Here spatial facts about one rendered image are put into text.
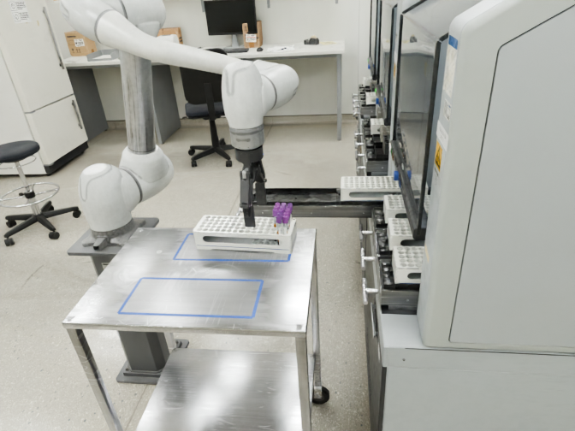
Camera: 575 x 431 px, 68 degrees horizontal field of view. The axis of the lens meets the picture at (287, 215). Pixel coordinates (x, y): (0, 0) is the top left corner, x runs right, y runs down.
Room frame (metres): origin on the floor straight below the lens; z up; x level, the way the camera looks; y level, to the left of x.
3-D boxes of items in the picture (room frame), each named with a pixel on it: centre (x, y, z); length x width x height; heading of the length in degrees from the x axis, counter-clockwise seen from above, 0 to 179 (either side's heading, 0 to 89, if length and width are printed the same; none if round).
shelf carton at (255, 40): (4.83, 0.22, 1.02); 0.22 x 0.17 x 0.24; 171
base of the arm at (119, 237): (1.39, 0.67, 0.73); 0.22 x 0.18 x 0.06; 171
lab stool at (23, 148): (2.80, 1.87, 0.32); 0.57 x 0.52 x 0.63; 171
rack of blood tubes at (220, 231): (1.09, 0.13, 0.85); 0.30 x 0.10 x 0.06; 77
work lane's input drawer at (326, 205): (1.38, -0.17, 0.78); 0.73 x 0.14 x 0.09; 81
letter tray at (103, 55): (4.75, 1.77, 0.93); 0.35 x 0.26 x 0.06; 175
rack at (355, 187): (1.35, -0.35, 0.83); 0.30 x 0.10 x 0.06; 81
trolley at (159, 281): (0.97, 0.25, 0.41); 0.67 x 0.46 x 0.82; 81
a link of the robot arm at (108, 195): (1.42, 0.66, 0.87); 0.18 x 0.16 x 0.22; 148
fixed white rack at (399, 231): (1.03, -0.44, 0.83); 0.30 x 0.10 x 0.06; 81
